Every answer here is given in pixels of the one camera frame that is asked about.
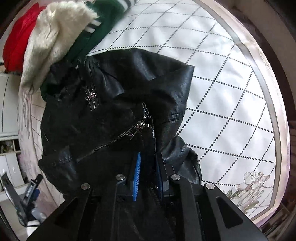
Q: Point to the bed with floral cover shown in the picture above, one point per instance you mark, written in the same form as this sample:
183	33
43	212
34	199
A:
131	87

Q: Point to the black leather jacket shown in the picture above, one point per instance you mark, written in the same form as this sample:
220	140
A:
100	112

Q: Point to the white diamond pattern sheet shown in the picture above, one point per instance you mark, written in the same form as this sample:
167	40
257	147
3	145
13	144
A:
230	120

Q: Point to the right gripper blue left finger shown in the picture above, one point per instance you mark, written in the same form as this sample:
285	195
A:
91	214

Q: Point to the white fuzzy folded sweater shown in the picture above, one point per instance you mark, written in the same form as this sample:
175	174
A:
57	27

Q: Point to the white sliding door wardrobe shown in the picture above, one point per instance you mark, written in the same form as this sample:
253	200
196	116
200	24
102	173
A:
9	106

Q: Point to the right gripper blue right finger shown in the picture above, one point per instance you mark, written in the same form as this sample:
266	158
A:
200	212

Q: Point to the red folded quilt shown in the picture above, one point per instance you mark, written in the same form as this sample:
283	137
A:
17	41

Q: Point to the green striped folded garment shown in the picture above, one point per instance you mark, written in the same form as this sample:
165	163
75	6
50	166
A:
82	34

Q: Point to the white drawer shelf unit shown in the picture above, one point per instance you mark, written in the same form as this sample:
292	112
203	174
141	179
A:
11	163

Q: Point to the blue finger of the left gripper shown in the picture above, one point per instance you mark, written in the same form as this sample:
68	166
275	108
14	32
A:
14	198

